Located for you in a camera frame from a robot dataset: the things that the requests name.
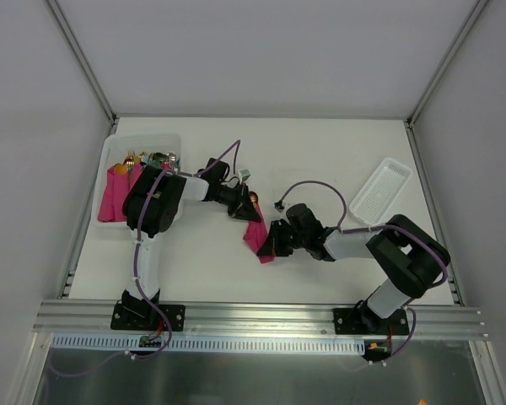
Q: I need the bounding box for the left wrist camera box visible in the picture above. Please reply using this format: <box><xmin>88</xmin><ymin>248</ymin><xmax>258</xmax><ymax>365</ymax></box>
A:
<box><xmin>238</xmin><ymin>169</ymin><xmax>250</xmax><ymax>182</ymax></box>

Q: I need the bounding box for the small white perforated tray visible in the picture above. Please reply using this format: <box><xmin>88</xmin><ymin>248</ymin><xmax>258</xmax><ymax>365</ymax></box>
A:
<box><xmin>349</xmin><ymin>158</ymin><xmax>412</xmax><ymax>226</ymax></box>

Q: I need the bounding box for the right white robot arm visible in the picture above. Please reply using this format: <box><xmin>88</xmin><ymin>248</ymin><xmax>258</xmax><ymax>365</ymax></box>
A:
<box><xmin>256</xmin><ymin>203</ymin><xmax>451</xmax><ymax>336</ymax></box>

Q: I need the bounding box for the copper spoon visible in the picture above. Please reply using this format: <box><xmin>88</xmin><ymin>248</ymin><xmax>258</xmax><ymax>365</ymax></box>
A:
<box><xmin>249</xmin><ymin>192</ymin><xmax>258</xmax><ymax>206</ymax></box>

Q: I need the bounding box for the aluminium frame post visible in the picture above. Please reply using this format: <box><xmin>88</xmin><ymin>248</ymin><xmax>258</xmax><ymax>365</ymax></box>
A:
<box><xmin>44</xmin><ymin>0</ymin><xmax>116</xmax><ymax>123</ymax></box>
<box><xmin>406</xmin><ymin>0</ymin><xmax>491</xmax><ymax>127</ymax></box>

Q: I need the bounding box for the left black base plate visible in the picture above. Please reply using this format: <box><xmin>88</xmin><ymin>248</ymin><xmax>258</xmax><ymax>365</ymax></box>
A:
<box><xmin>110</xmin><ymin>303</ymin><xmax>186</xmax><ymax>332</ymax></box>

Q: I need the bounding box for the pink rolled napkin far left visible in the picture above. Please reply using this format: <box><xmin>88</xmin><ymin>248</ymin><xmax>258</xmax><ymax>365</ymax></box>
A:
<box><xmin>97</xmin><ymin>166</ymin><xmax>129</xmax><ymax>223</ymax></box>

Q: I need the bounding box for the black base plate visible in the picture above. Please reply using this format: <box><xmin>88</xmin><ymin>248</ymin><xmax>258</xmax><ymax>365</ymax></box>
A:
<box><xmin>110</xmin><ymin>303</ymin><xmax>186</xmax><ymax>332</ymax></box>
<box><xmin>332</xmin><ymin>308</ymin><xmax>410</xmax><ymax>336</ymax></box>

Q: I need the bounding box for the large white plastic basket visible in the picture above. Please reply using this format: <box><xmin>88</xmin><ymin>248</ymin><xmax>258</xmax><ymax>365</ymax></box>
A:
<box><xmin>91</xmin><ymin>132</ymin><xmax>181</xmax><ymax>229</ymax></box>

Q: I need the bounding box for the orange round spoon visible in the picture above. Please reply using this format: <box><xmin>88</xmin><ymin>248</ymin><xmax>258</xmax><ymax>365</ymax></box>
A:
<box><xmin>114</xmin><ymin>164</ymin><xmax>128</xmax><ymax>176</ymax></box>

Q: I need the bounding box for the left aluminium frame post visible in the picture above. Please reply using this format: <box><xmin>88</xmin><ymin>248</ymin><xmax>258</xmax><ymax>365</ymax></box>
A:
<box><xmin>44</xmin><ymin>0</ymin><xmax>116</xmax><ymax>123</ymax></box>

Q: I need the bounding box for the aluminium mounting rail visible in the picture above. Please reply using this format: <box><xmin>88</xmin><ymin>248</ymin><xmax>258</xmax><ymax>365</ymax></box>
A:
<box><xmin>33</xmin><ymin>299</ymin><xmax>490</xmax><ymax>341</ymax></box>

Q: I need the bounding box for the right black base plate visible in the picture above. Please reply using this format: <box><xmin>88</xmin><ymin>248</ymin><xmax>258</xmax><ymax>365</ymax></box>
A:
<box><xmin>332</xmin><ymin>308</ymin><xmax>410</xmax><ymax>336</ymax></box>

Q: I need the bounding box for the pink paper napkin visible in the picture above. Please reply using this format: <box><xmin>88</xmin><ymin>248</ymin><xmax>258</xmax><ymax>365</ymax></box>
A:
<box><xmin>243</xmin><ymin>202</ymin><xmax>274</xmax><ymax>264</ymax></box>

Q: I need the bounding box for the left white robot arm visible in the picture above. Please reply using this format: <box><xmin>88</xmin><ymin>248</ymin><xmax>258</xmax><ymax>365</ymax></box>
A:
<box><xmin>110</xmin><ymin>158</ymin><xmax>261</xmax><ymax>332</ymax></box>

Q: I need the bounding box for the right aluminium frame post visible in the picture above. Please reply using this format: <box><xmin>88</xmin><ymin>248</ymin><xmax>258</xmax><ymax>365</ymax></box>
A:
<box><xmin>406</xmin><ymin>0</ymin><xmax>491</xmax><ymax>127</ymax></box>

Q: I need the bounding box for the white slotted cable duct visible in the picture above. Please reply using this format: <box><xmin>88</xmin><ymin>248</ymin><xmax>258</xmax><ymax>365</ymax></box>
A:
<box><xmin>51</xmin><ymin>333</ymin><xmax>365</xmax><ymax>356</ymax></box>

